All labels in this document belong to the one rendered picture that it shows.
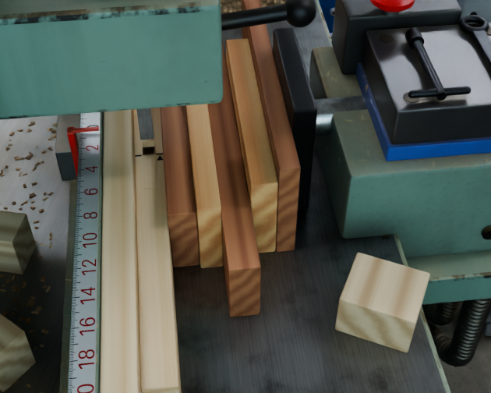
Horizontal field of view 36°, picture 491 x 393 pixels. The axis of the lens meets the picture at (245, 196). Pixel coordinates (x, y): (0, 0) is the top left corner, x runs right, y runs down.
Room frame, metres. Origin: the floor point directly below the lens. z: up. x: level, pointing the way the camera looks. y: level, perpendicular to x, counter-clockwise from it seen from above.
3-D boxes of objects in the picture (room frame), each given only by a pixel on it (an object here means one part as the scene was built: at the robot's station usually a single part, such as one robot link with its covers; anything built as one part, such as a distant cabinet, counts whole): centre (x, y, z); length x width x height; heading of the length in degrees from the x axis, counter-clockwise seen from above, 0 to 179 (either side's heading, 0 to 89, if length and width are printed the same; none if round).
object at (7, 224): (0.40, 0.19, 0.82); 0.03 x 0.03 x 0.04; 80
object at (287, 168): (0.42, -0.02, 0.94); 0.20 x 0.01 x 0.08; 7
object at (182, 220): (0.42, 0.05, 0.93); 0.21 x 0.02 x 0.05; 7
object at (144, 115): (0.39, 0.07, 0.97); 0.01 x 0.01 x 0.05; 7
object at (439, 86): (0.39, -0.11, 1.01); 0.07 x 0.04 x 0.01; 7
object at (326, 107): (0.41, -0.06, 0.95); 0.09 x 0.07 x 0.09; 7
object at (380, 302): (0.27, -0.08, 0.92); 0.05 x 0.04 x 0.03; 68
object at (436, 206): (0.41, -0.12, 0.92); 0.15 x 0.13 x 0.09; 7
